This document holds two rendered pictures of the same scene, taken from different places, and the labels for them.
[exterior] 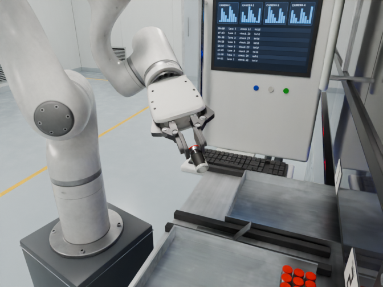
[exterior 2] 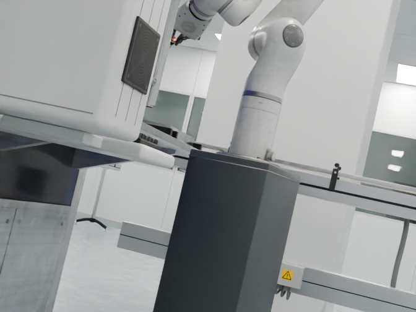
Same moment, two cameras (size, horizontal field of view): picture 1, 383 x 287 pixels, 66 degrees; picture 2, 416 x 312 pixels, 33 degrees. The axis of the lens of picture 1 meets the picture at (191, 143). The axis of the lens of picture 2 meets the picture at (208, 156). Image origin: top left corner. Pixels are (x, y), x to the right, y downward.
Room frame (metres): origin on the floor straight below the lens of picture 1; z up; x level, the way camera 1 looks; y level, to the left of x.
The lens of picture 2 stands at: (2.63, -0.05, 0.73)
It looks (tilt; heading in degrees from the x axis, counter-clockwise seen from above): 4 degrees up; 174
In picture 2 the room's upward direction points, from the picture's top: 13 degrees clockwise
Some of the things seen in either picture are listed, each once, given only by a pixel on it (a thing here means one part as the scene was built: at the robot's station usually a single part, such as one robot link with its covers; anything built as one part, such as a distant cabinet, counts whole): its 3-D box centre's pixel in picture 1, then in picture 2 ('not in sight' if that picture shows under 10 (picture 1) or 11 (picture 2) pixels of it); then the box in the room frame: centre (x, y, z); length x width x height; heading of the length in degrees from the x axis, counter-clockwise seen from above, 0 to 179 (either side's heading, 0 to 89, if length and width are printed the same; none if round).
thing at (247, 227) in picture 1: (221, 227); not in sight; (0.58, -0.08, 0.91); 0.14 x 0.03 x 0.06; 70
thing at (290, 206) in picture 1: (294, 207); not in sight; (0.68, -0.29, 0.90); 0.34 x 0.26 x 0.04; 69
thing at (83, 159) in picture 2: not in sight; (124, 159); (0.32, -0.07, 0.79); 0.34 x 0.03 x 0.13; 69
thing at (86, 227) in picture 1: (82, 204); (254, 131); (0.62, 0.28, 0.95); 0.19 x 0.19 x 0.18
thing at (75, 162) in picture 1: (69, 123); (275, 59); (0.66, 0.29, 1.16); 0.19 x 0.12 x 0.24; 13
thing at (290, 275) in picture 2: not in sight; (288, 275); (-0.25, 0.70, 0.50); 0.12 x 0.05 x 0.09; 69
